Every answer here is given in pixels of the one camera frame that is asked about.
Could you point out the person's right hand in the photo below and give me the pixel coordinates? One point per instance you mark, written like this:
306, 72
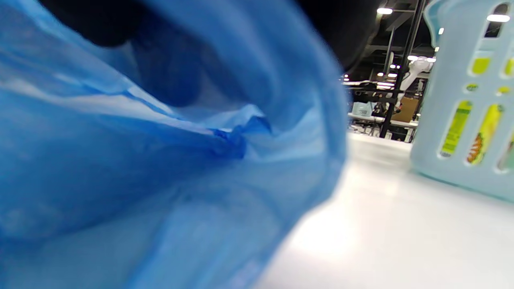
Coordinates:
345, 28

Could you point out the blue plastic bag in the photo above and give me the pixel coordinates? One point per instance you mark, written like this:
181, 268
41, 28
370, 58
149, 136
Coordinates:
120, 180

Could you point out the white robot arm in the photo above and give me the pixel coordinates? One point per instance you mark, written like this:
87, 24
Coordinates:
417, 68

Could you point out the plain brown cardboard box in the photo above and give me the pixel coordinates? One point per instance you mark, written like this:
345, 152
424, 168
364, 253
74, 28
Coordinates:
410, 110

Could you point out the light blue plastic basket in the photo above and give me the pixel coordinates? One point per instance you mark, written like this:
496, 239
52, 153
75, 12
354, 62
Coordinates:
449, 48

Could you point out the black metal frame post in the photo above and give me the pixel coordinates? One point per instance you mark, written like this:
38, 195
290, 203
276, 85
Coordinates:
401, 64

